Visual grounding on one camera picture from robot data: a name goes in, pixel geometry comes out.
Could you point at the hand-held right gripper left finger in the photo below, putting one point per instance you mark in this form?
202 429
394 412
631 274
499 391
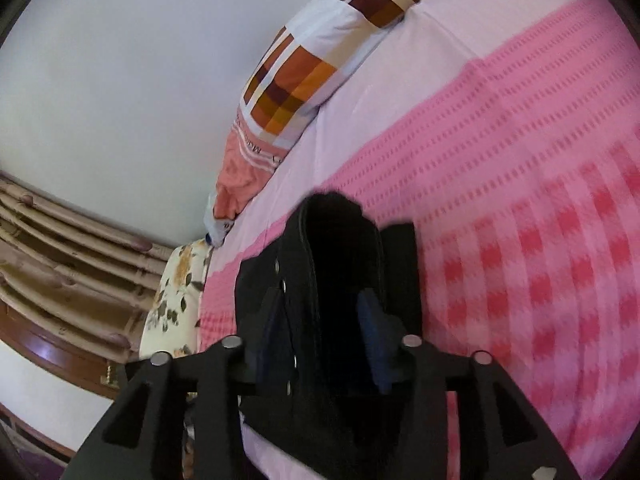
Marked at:
272 332

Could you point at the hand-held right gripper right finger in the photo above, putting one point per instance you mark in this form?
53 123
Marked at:
372 332

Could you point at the yellow floral pillow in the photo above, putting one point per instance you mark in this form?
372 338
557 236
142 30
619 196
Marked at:
175 300

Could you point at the black pants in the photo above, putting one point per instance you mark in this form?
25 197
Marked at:
335 260

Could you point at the pink checked blanket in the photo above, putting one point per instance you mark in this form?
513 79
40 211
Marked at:
525 200

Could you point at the beige patterned curtain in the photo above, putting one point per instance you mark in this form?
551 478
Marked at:
65 270

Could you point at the plaid orange white pillow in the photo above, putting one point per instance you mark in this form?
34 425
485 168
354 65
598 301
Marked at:
300 75

